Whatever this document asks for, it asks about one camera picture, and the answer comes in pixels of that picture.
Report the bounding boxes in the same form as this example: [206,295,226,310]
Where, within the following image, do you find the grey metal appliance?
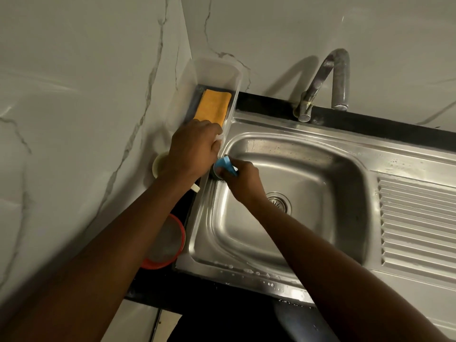
[101,299,184,342]

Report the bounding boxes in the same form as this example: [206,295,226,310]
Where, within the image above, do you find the stainless steel sink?
[173,110,456,307]

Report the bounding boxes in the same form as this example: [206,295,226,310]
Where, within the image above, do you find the round metal drain strainer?
[265,191,293,216]

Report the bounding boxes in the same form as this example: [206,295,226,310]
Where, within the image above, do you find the person's right hand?
[216,158,268,210]

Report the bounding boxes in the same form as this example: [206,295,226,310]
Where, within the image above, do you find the orange sponge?
[193,89,232,128]

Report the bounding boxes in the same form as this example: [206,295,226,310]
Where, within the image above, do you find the chrome faucet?
[293,48,351,124]

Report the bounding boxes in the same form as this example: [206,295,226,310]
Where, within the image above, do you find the clear plastic container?
[166,57,244,146]

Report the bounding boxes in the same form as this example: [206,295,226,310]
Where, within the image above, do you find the person's left forearm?
[0,174,195,342]

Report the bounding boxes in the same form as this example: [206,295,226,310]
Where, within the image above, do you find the cream floral mug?
[152,152,201,193]

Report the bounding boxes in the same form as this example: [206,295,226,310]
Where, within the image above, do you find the red round soap tub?
[141,213,187,270]

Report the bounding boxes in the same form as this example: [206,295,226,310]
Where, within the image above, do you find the person's black clothing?
[172,299,341,342]

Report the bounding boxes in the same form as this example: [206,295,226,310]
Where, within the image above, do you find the blue brush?
[213,155,239,181]

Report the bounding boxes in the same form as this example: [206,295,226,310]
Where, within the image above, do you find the person's right forearm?
[249,197,451,342]

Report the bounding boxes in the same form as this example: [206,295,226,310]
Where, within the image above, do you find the person's left hand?
[156,119,223,189]

